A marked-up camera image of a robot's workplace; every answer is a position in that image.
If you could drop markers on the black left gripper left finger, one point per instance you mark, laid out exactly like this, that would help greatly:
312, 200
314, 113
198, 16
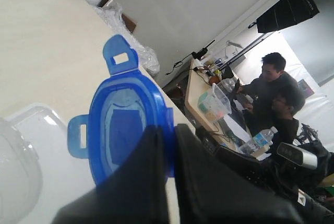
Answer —
134, 193

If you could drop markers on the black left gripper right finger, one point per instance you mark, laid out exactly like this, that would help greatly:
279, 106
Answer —
208, 191

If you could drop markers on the blue plastic container lid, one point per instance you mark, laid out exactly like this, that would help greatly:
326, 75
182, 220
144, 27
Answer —
122, 107

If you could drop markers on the clear plastic tea bottle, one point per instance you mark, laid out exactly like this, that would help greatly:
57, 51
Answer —
21, 176

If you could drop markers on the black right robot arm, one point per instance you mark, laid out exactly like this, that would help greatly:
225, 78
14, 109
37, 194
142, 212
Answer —
296, 173

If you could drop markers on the plastic water bottle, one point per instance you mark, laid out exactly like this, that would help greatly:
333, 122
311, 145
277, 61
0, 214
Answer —
260, 140

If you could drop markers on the white plastic tray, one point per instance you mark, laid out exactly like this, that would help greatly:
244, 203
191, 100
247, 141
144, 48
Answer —
65, 178

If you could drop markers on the clear plastic storage box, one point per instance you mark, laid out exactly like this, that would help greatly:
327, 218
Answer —
214, 104

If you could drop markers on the cluttered wooden desk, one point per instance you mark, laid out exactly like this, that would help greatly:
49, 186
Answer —
226, 131

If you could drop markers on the standing person dark sweater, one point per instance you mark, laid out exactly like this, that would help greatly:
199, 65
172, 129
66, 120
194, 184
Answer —
263, 89

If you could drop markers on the seated person with glasses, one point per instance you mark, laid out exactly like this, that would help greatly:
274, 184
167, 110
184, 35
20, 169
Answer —
285, 106

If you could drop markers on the black softbox light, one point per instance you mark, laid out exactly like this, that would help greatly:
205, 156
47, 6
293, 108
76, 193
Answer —
284, 14

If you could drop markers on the crumpled plastic wrap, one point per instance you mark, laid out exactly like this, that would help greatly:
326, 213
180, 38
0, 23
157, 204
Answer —
112, 16

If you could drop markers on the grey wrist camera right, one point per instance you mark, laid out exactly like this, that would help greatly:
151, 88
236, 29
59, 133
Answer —
298, 156

